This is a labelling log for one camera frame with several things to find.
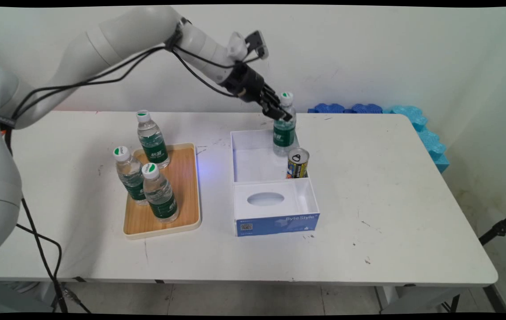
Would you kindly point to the black tripod leg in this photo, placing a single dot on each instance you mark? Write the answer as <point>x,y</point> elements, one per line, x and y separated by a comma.
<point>501,229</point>

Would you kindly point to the light blue foam mat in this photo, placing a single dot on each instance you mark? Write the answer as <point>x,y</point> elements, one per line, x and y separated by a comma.
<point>428,133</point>

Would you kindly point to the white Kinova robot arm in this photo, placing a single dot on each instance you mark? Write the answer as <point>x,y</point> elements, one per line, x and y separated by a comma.
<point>124,35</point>

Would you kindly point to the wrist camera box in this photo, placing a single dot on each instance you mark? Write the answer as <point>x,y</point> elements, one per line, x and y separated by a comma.
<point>256,44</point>

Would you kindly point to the dark blue foam mat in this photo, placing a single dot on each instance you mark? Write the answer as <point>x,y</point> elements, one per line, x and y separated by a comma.
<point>346,108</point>

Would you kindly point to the white table leg frame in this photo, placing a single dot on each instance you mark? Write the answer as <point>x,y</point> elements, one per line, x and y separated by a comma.
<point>417,300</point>

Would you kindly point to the white cardboard box blue print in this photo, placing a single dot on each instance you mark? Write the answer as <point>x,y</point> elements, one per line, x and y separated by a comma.
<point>275,209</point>

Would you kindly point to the clear water bottle green label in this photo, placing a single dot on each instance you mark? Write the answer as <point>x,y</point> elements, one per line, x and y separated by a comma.
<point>153,142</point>
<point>284,133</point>
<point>160,195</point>
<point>130,178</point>

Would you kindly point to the wooden tray cream rim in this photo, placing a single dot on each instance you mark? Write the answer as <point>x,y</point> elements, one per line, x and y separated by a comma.
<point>181,178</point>

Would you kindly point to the yellow blue drink can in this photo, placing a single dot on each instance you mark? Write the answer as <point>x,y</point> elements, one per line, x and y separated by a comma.
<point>298,165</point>

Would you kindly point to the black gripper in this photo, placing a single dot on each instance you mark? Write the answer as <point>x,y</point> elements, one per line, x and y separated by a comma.
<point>246,82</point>

